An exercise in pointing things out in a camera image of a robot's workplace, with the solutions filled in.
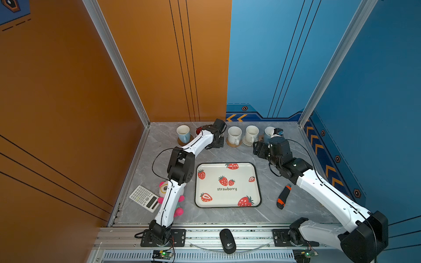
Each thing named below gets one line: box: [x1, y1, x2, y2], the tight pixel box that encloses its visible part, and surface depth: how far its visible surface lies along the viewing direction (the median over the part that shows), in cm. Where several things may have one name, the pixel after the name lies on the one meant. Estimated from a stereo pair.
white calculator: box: [128, 185, 160, 213], surface depth 86 cm
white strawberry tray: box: [194, 162, 263, 209], surface depth 91 cm
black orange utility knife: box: [276, 183, 293, 210], surface depth 86 cm
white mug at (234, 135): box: [227, 126, 243, 146], surface depth 105 cm
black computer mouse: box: [219, 228, 237, 255], surface depth 73 cm
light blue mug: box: [176, 124, 191, 144], surface depth 105 cm
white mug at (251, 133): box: [245, 124, 260, 144], surface depth 104 cm
